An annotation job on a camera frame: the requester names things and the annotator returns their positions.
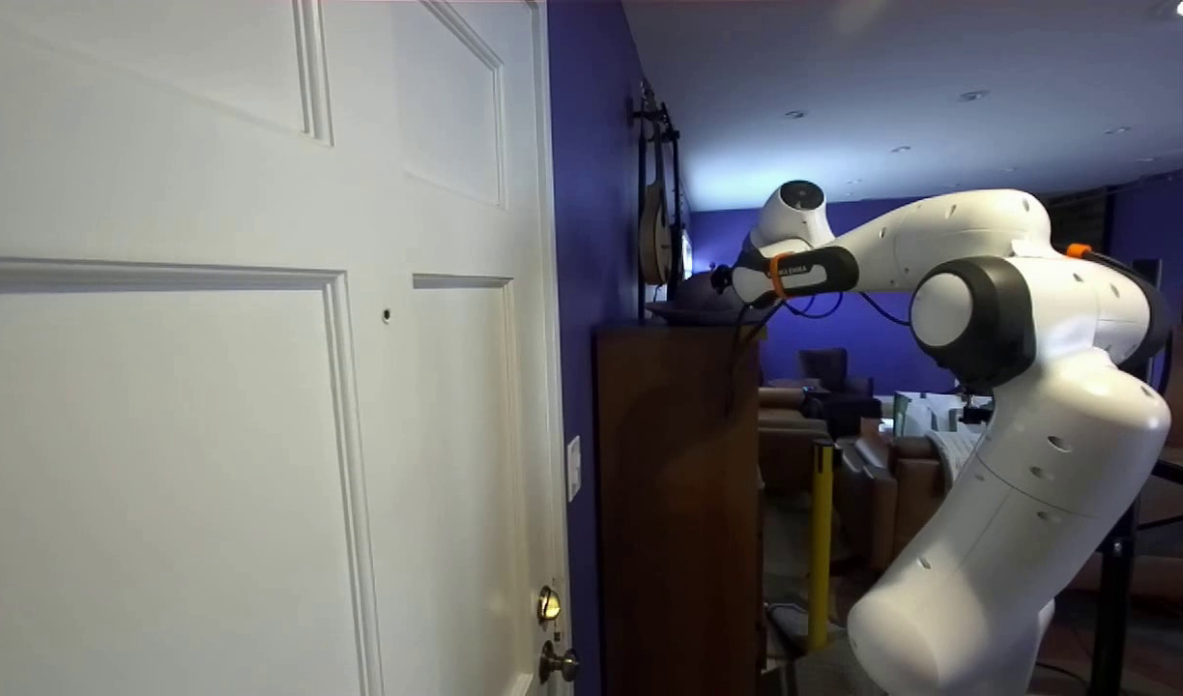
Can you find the black metal stand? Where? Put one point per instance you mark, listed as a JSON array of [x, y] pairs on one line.
[[1111, 604]]

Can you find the brown wooden cabinet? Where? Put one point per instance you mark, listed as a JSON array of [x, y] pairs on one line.
[[673, 516]]

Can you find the white light switch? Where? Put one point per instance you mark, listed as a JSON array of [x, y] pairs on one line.
[[574, 466]]

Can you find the dark brass door knob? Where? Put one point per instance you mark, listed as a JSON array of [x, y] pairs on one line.
[[555, 662]]

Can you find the white panel door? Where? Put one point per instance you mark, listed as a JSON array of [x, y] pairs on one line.
[[168, 450]]

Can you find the yellow stand pole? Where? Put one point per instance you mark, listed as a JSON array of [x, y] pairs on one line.
[[820, 542]]

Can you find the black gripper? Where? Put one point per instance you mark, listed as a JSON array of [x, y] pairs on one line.
[[717, 289]]

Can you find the brass deadbolt lock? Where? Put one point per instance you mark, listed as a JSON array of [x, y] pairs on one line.
[[552, 604]]

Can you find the black camera on pole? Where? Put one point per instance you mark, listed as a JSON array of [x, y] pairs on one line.
[[833, 399]]

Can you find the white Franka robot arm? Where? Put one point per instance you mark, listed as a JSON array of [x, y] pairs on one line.
[[1032, 516]]

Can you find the black stand on cabinet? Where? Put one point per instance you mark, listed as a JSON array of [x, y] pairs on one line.
[[654, 207]]

